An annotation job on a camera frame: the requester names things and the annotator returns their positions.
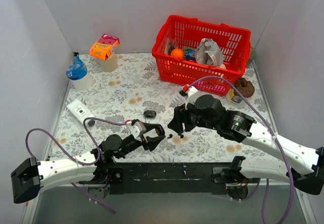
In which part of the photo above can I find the blue green snack packet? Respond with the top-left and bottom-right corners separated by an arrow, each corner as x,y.
183,46 -> 196,62

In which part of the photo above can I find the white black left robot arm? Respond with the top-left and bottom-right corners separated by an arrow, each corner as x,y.
11,120 -> 166,204

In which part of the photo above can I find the floral patterned table mat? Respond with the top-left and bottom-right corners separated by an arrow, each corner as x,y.
50,53 -> 273,162

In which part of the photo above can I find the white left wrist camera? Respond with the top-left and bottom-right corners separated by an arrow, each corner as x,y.
126,120 -> 146,140

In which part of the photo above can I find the orange pink snack pack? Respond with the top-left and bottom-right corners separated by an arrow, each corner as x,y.
89,33 -> 120,60

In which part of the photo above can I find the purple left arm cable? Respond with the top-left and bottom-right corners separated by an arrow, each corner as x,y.
25,117 -> 132,214

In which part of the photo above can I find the clear dark snack packet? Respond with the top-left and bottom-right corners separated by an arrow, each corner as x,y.
165,38 -> 177,55

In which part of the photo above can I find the white bottle blue cap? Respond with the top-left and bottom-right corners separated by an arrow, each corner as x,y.
66,55 -> 93,91

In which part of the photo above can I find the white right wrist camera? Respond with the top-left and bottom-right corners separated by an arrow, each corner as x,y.
179,84 -> 198,110

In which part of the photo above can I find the white tube black cap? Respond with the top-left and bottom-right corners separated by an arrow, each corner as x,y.
66,99 -> 95,127

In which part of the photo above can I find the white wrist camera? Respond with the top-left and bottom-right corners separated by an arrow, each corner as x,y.
179,84 -> 198,110
126,120 -> 146,140

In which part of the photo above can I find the long black earbud charging case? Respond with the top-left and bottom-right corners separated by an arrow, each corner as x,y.
143,110 -> 156,119

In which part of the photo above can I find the red plastic shopping basket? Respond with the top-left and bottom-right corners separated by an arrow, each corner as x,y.
152,15 -> 251,96

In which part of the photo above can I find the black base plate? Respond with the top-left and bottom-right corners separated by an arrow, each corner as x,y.
87,162 -> 250,201

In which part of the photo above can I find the crumpled grey white bag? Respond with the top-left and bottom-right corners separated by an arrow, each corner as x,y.
196,38 -> 224,67

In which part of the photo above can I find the orange fruit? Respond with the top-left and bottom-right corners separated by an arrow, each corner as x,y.
170,48 -> 184,59

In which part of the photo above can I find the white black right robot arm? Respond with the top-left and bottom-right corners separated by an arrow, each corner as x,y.
168,95 -> 323,195

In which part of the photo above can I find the beige paper cup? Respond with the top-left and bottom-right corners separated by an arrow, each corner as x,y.
99,52 -> 118,72

